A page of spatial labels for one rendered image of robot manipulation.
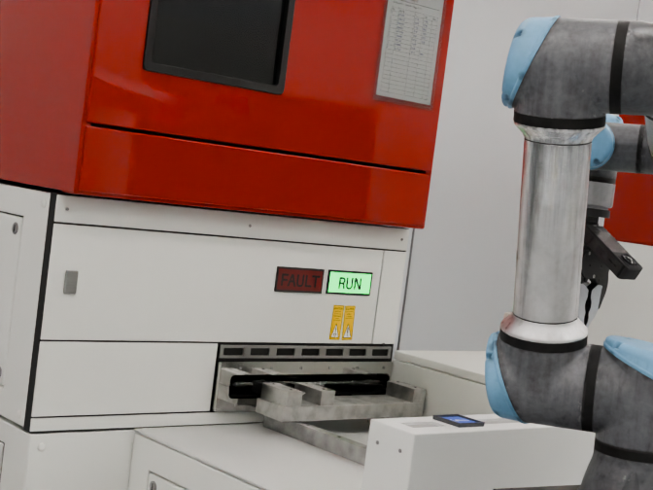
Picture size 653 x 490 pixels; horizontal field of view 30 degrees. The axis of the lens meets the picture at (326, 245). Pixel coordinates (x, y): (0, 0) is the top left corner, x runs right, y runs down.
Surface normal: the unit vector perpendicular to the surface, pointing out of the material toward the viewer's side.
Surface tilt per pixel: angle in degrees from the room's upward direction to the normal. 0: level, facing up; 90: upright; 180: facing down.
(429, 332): 90
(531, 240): 103
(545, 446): 90
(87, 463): 90
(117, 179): 90
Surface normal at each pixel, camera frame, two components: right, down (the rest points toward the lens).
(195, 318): 0.65, 0.12
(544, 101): -0.49, 0.22
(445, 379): -0.75, -0.07
